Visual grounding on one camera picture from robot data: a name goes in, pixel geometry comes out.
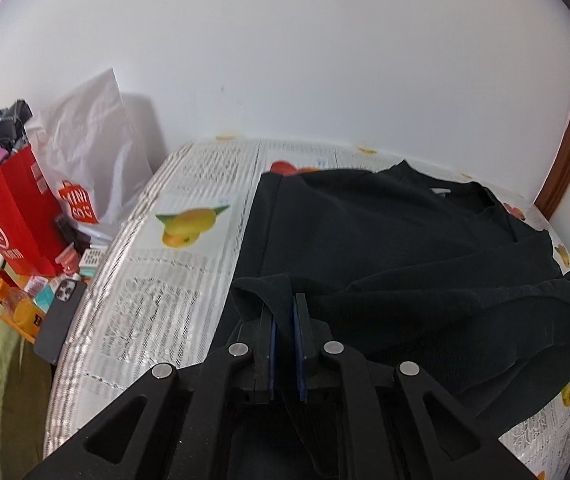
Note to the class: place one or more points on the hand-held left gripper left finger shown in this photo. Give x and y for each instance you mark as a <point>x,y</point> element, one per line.
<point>271,345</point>

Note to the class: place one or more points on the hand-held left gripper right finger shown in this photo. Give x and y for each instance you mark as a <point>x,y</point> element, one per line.
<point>300,345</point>

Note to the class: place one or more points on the black sweatshirt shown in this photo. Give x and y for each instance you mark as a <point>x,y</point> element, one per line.
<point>390,260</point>

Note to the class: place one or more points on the fruit print tablecloth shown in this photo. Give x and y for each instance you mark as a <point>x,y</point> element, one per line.
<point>165,310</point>

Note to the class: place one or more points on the white remote control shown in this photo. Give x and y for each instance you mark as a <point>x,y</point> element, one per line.
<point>91,259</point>

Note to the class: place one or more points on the black smartphone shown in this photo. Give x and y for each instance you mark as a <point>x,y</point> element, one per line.
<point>60,320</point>

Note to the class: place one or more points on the pink small container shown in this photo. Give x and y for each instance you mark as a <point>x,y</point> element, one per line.
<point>69,260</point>

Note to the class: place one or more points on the orange drink bottle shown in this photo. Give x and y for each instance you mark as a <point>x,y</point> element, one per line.
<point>25,317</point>

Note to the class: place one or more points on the wooden nightstand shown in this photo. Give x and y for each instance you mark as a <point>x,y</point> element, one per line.
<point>12,327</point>

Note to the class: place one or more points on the green bedsheet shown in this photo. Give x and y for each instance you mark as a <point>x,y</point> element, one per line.
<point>5,400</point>

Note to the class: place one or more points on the white plastic bag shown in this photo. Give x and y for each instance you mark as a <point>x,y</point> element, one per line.
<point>95,135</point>

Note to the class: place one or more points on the red paper bag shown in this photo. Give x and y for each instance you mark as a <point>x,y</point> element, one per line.
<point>15,220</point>

